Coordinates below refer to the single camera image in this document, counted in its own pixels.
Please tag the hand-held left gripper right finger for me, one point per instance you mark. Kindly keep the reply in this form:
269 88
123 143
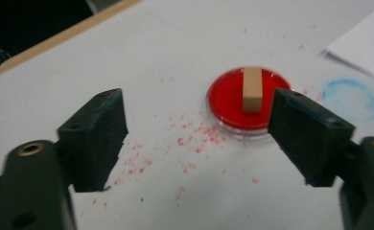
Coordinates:
306 137

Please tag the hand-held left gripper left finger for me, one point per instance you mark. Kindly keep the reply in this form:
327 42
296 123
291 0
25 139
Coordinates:
92 140

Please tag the beige wooden stamp block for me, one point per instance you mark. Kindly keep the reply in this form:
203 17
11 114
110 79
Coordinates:
252 89

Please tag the round red ink pad dish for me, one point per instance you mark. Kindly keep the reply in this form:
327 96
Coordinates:
228 102

